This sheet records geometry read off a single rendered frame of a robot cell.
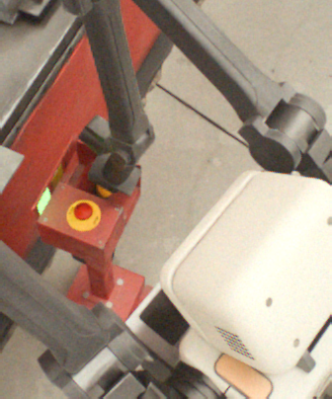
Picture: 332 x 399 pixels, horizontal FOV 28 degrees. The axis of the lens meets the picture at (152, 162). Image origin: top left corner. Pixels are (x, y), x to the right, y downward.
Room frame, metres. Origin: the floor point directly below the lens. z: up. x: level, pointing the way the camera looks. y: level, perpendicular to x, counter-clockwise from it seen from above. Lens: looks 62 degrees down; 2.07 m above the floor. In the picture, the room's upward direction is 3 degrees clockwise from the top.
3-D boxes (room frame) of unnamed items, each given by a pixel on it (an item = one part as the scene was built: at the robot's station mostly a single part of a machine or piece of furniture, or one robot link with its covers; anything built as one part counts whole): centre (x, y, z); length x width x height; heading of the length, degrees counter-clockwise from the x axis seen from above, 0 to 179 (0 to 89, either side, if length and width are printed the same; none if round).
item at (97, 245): (0.61, 0.13, 0.75); 0.20 x 0.16 x 0.18; 159
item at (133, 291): (0.60, 0.11, 0.06); 0.25 x 0.20 x 0.12; 69
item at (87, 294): (0.61, 0.13, 0.13); 0.10 x 0.10 x 0.01; 69
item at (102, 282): (0.61, 0.13, 0.39); 0.05 x 0.05 x 0.54; 69
